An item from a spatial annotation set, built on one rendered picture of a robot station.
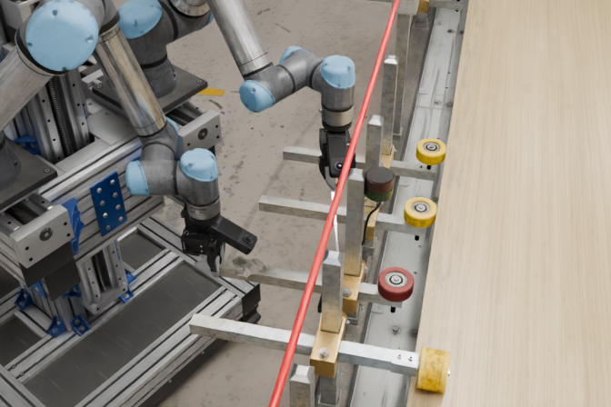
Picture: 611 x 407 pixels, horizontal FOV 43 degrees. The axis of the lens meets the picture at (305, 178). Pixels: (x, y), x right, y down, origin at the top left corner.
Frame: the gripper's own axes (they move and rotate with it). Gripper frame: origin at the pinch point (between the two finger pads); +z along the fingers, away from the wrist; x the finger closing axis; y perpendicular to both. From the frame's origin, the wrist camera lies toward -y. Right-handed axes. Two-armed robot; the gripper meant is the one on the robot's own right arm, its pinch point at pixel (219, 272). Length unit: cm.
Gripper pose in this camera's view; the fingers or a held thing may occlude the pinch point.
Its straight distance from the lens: 187.9
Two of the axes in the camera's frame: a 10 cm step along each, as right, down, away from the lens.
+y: -9.7, -1.5, 1.7
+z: 0.0, 7.6, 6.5
